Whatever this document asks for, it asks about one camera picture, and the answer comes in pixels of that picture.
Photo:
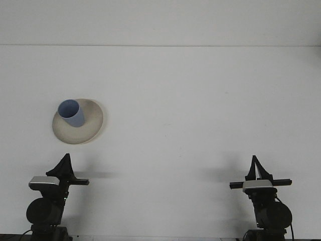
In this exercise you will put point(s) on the pale blue cup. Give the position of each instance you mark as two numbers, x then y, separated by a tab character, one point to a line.
75	118

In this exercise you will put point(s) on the pale round plate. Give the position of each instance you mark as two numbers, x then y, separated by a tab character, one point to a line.
85	133

